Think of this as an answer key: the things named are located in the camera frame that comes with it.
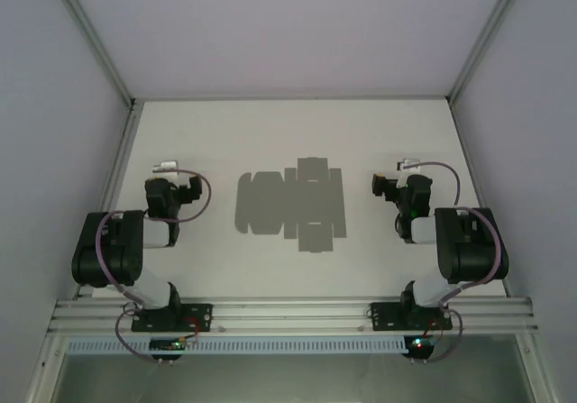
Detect grey paper box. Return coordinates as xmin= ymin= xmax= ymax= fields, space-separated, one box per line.
xmin=234 ymin=156 xmax=349 ymax=254

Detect left control board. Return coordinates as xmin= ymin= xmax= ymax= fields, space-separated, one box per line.
xmin=149 ymin=338 xmax=187 ymax=354

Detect control board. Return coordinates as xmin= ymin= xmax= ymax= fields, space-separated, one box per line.
xmin=149 ymin=338 xmax=187 ymax=354
xmin=403 ymin=335 xmax=436 ymax=357

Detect right control board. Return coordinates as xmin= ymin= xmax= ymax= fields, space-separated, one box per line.
xmin=403 ymin=335 xmax=436 ymax=357

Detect aluminium side rail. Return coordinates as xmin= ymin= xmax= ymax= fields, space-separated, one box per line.
xmin=71 ymin=100 xmax=144 ymax=300
xmin=448 ymin=99 xmax=514 ymax=297

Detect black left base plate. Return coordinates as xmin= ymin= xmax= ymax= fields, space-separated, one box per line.
xmin=131 ymin=302 xmax=214 ymax=333

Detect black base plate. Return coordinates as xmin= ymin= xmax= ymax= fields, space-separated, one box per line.
xmin=370 ymin=301 xmax=453 ymax=333
xmin=131 ymin=302 xmax=214 ymax=333

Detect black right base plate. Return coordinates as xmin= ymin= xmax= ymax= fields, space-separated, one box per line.
xmin=370 ymin=301 xmax=453 ymax=333

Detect aluminium mounting rail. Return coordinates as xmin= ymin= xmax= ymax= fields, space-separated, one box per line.
xmin=47 ymin=297 xmax=540 ymax=334

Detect slotted pale blue cable duct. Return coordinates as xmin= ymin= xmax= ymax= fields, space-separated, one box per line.
xmin=66 ymin=335 xmax=407 ymax=356

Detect aluminium frame post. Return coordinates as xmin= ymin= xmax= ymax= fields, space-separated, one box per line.
xmin=44 ymin=0 xmax=137 ymax=103
xmin=446 ymin=0 xmax=529 ymax=102

